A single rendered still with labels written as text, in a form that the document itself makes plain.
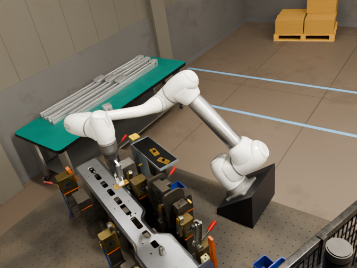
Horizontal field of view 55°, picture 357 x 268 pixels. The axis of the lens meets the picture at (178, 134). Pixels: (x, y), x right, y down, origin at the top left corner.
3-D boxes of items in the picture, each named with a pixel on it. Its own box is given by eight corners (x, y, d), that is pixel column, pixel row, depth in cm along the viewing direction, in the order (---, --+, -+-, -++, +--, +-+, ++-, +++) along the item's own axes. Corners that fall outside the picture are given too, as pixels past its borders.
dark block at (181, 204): (183, 252, 211) (172, 203, 187) (192, 246, 214) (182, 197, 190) (187, 258, 207) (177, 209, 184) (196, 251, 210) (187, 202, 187)
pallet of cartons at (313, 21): (344, 28, 658) (348, -8, 622) (330, 45, 602) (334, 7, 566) (284, 25, 722) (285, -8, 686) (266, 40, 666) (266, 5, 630)
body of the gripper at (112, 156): (119, 149, 172) (124, 163, 177) (112, 142, 178) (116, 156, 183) (106, 156, 169) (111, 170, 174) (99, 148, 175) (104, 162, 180)
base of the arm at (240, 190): (235, 186, 242) (229, 180, 241) (256, 177, 225) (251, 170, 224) (222, 203, 230) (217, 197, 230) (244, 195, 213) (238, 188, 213)
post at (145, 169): (140, 184, 268) (127, 138, 244) (148, 179, 271) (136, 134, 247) (145, 189, 263) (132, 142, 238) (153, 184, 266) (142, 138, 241)
